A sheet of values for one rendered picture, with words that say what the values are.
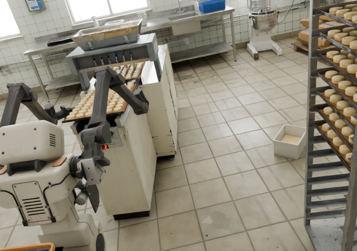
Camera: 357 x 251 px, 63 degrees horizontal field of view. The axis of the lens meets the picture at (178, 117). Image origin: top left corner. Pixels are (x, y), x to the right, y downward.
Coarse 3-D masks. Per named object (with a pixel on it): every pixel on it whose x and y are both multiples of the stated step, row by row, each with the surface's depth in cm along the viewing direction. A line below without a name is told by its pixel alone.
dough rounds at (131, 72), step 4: (136, 64) 277; (140, 64) 273; (144, 64) 278; (116, 68) 278; (124, 68) 272; (128, 68) 272; (132, 68) 266; (136, 68) 267; (140, 68) 262; (120, 72) 263; (124, 72) 262; (128, 72) 258; (132, 72) 257; (136, 72) 254; (140, 72) 259; (124, 76) 253; (128, 76) 248; (132, 76) 246; (136, 76) 245
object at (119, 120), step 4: (132, 80) 244; (136, 80) 247; (136, 88) 243; (128, 104) 209; (128, 108) 208; (124, 112) 196; (120, 116) 186; (124, 116) 195; (116, 120) 182; (120, 120) 184; (116, 124) 184; (120, 124) 184
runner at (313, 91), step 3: (315, 87) 137; (318, 87) 137; (321, 87) 137; (324, 87) 137; (327, 87) 137; (330, 87) 137; (312, 90) 138; (315, 90) 138; (318, 90) 138; (321, 90) 138; (324, 90) 138; (312, 93) 138; (315, 93) 138
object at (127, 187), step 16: (128, 112) 204; (128, 128) 196; (144, 128) 246; (80, 144) 195; (128, 144) 195; (144, 144) 237; (112, 160) 201; (128, 160) 201; (144, 160) 229; (112, 176) 207; (128, 176) 207; (144, 176) 221; (112, 192) 214; (128, 192) 214; (144, 192) 215; (112, 208) 222; (128, 208) 222; (144, 208) 222
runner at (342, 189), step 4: (320, 188) 165; (324, 188) 165; (328, 188) 165; (332, 188) 165; (336, 188) 165; (340, 188) 165; (344, 188) 165; (308, 192) 167; (312, 192) 167; (316, 192) 167; (320, 192) 167; (324, 192) 166; (328, 192) 166; (332, 192) 165; (336, 192) 165; (340, 192) 164; (344, 192) 164; (308, 196) 165; (312, 196) 165
